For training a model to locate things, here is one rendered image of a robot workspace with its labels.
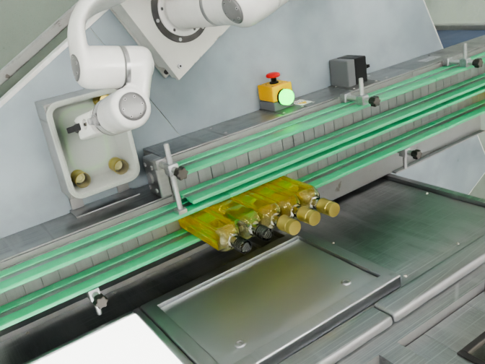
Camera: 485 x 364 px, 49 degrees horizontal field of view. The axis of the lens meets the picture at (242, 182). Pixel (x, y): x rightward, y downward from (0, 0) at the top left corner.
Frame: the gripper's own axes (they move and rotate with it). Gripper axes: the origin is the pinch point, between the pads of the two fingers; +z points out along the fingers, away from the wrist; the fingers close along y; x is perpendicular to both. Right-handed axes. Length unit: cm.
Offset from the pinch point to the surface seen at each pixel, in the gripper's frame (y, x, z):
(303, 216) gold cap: 33, -32, -22
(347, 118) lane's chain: 73, -17, 1
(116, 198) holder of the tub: 3.0, -18.3, 10.3
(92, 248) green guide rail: -9.6, -25.0, -5.0
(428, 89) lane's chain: 109, -17, 1
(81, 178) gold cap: -3.8, -10.9, 8.4
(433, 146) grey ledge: 111, -37, 6
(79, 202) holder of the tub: -5.1, -16.4, 12.9
